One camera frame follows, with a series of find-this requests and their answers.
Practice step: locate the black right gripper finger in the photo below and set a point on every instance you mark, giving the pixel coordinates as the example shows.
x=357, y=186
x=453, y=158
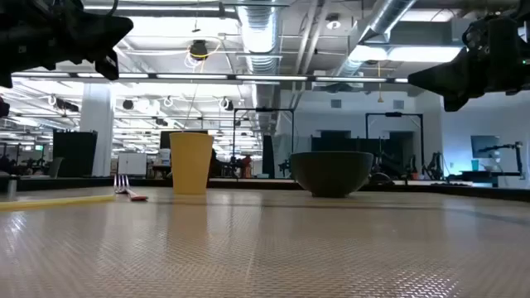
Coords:
x=456, y=102
x=451, y=76

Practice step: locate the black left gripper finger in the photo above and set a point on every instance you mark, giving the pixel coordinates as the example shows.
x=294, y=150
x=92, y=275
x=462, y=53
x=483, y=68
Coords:
x=109, y=66
x=99, y=35

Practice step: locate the yellow plastic cup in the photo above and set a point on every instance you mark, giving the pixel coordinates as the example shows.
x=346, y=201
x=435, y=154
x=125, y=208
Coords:
x=191, y=165

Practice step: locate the dark grey ribbed bowl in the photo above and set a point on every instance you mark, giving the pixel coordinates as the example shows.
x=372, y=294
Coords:
x=331, y=174

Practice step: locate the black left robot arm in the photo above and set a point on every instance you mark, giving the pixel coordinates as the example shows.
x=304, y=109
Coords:
x=3, y=107

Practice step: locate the black ceiling-hung device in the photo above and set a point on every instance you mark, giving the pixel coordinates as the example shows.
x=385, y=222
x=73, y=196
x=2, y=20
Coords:
x=66, y=105

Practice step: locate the teal cup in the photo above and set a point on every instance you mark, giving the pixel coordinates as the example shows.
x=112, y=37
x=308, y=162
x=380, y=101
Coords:
x=475, y=165

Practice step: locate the white square pillar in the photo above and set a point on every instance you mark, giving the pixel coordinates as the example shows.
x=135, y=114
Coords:
x=97, y=132

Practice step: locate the black background robot arms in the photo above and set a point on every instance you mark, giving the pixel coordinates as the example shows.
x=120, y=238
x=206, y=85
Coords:
x=435, y=167

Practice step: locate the dark desk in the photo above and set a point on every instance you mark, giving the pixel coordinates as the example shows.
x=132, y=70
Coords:
x=488, y=174

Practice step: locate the black room partition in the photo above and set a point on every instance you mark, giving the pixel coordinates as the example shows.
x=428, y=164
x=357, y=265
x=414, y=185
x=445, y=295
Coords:
x=74, y=153

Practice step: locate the white cabinet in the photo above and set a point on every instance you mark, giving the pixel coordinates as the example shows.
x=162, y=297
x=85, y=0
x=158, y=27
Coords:
x=131, y=164

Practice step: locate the grey office chair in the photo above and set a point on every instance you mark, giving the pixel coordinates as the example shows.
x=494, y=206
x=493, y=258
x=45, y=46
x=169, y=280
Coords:
x=55, y=167

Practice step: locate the yellow tape strip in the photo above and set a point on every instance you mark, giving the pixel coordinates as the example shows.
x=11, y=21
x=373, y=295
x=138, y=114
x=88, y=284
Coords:
x=54, y=202

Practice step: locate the wall-side computer monitor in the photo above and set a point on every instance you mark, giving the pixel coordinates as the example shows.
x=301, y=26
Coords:
x=484, y=145

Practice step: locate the black metal station frame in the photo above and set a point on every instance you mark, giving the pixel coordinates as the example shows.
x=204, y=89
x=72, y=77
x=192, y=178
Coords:
x=393, y=114
x=263, y=110

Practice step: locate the low black divider wall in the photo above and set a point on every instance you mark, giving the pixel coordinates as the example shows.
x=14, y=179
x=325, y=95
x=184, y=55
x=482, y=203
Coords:
x=387, y=149

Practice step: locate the silver ventilation duct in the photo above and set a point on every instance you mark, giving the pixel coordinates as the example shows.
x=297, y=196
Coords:
x=260, y=33
x=383, y=20

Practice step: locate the round black ceiling camera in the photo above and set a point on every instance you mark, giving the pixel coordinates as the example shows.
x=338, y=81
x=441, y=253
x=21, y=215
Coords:
x=198, y=49

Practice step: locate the short metal post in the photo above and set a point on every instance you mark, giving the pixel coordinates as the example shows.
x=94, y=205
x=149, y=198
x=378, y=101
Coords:
x=11, y=188

